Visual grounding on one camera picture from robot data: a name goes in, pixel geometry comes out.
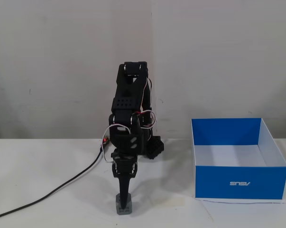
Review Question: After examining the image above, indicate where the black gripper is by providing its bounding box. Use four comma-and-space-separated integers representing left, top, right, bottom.
111, 152, 139, 209

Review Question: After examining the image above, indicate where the gray block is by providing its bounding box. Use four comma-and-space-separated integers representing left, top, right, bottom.
115, 193, 133, 216

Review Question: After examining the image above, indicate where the blue and white cardboard box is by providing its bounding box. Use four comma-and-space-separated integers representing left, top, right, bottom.
191, 117, 286, 200

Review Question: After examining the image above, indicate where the small controller board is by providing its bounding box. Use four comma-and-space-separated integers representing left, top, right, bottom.
100, 134, 111, 152

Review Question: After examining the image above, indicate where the black ribbed clamp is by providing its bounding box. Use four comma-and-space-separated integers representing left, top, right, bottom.
145, 135, 166, 161

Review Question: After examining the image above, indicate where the thin dark thread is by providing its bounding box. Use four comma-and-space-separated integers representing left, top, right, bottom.
196, 198, 286, 205

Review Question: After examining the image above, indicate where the white gripper servo wire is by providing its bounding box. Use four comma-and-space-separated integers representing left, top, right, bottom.
101, 124, 132, 163

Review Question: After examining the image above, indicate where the white red arm cable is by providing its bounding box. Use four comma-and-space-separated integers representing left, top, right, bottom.
137, 76, 157, 130

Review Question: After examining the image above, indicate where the black power cable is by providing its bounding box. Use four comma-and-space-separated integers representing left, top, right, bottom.
0, 144, 106, 220

